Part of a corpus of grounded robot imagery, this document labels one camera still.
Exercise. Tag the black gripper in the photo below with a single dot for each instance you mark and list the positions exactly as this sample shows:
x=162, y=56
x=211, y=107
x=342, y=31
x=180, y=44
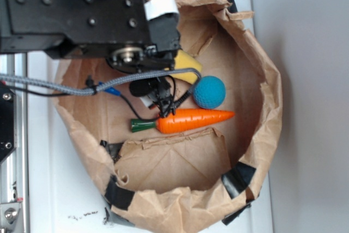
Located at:
x=116, y=30

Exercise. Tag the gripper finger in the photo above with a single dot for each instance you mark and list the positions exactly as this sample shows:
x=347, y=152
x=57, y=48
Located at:
x=163, y=19

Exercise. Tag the yellow sponge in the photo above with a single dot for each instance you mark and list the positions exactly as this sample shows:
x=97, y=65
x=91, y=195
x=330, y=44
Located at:
x=184, y=60

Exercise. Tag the blue golf ball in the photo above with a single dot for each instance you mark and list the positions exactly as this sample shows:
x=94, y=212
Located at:
x=209, y=93

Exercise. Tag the orange plastic carrot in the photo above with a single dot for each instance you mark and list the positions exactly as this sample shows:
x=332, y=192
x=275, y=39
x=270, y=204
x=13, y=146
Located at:
x=183, y=120

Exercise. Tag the brown paper bag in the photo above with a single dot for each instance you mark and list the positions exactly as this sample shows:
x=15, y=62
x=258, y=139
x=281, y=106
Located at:
x=186, y=182

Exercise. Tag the white tray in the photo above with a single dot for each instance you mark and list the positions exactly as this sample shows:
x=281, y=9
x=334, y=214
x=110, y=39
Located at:
x=62, y=197

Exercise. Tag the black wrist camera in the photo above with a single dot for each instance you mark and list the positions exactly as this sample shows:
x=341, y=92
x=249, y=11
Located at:
x=156, y=91

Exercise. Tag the metal frame rail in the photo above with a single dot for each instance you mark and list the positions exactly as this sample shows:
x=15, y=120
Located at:
x=14, y=171

